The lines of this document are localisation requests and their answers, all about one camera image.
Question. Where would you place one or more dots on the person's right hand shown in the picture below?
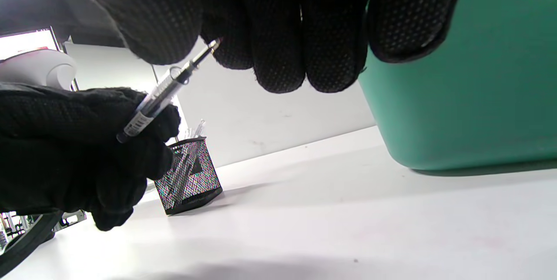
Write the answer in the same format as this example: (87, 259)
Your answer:
(283, 19)

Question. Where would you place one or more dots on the person's left hand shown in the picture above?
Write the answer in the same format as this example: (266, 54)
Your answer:
(65, 149)

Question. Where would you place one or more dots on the green plastic bin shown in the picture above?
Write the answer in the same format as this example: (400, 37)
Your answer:
(478, 97)

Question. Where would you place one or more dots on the black mesh pen holder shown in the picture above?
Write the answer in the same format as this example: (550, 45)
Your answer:
(191, 180)

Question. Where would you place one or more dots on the white partition board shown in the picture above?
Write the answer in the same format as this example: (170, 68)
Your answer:
(270, 114)

